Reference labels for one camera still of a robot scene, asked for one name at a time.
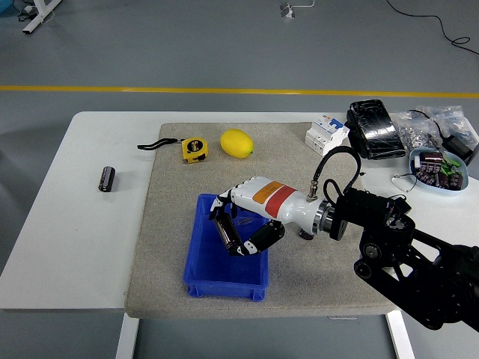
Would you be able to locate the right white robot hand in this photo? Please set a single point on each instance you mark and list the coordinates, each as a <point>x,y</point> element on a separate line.
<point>284,203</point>

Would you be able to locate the plain black cylindrical battery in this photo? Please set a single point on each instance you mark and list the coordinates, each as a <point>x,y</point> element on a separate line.
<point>228,233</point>

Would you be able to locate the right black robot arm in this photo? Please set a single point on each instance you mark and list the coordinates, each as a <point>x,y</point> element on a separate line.
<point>393,232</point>

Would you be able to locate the blue plastic box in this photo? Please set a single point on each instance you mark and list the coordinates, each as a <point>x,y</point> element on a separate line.
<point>209,269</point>

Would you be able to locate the yellow lemon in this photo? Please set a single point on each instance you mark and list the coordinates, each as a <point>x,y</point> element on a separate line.
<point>235,143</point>

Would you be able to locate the white circuit breaker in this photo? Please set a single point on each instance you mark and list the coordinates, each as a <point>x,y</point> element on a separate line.
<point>325,136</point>

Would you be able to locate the grey-brown mat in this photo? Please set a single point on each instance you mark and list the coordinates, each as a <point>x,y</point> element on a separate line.
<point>299,284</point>

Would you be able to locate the yellow tape measure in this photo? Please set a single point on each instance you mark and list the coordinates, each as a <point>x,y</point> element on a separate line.
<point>194,150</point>

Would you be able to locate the glossy black wrapped case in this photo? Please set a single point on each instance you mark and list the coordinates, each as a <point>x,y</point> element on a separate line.
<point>376,129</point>

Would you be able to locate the clear bag of metal nuts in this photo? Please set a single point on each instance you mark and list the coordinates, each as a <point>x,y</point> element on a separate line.
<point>411,132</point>

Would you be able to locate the large maroon capacitor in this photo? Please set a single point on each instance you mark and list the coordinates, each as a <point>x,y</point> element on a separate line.
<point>432,161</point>

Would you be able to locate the green plastic parts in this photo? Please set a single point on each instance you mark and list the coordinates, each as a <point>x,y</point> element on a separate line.
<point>451,165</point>

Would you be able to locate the white table leg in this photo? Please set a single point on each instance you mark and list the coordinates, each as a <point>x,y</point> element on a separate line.
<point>127,336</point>
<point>400,336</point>

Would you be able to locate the black power adapter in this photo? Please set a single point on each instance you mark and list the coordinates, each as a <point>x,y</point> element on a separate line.
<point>458,147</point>

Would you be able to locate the light blue bowl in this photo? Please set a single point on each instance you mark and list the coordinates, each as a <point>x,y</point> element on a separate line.
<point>464,168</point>

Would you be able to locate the clear bag of small parts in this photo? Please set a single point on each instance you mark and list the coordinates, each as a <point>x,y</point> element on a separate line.
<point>454,119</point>

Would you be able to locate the silver floor socket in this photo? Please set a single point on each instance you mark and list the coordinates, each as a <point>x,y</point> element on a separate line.
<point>287,10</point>

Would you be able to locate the white desk frame leg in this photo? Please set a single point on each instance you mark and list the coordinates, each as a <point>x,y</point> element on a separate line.
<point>39,16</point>

